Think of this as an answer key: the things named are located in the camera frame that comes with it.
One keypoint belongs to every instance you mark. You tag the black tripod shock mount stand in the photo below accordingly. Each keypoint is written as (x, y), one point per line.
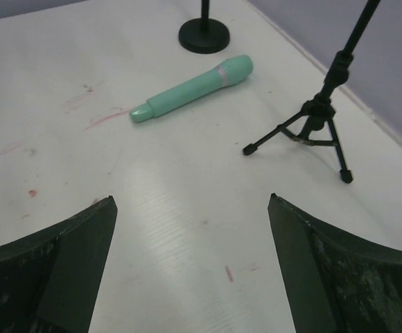
(318, 112)

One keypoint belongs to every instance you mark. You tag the mint green microphone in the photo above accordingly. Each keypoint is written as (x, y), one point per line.
(229, 72)

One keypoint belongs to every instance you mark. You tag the short black round-base stand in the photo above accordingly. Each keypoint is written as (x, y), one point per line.
(204, 35)

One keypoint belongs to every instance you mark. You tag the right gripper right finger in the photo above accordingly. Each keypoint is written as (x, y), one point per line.
(335, 281)

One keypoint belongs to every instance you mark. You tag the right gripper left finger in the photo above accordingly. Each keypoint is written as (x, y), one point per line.
(49, 280)

